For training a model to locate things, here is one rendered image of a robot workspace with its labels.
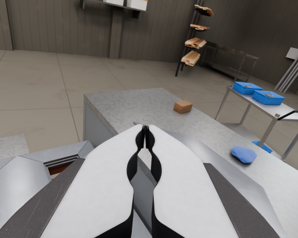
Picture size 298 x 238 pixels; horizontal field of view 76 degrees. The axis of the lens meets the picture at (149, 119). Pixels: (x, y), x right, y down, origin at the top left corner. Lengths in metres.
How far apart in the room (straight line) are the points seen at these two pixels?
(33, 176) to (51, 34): 5.79
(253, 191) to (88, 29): 6.28
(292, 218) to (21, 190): 0.94
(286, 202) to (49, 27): 6.34
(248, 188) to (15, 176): 0.89
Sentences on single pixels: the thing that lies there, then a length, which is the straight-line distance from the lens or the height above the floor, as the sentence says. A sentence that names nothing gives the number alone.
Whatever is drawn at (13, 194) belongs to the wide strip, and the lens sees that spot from 0.91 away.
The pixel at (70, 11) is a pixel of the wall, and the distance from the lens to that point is 6.50.
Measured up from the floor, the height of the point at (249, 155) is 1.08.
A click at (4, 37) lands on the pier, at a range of 6.44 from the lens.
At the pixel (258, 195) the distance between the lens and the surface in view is 0.76.
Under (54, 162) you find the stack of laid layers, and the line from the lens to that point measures 1.02.
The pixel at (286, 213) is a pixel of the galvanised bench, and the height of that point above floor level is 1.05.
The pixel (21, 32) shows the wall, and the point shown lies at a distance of 6.56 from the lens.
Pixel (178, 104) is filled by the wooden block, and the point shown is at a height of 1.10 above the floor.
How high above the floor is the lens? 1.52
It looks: 28 degrees down
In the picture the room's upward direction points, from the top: 12 degrees clockwise
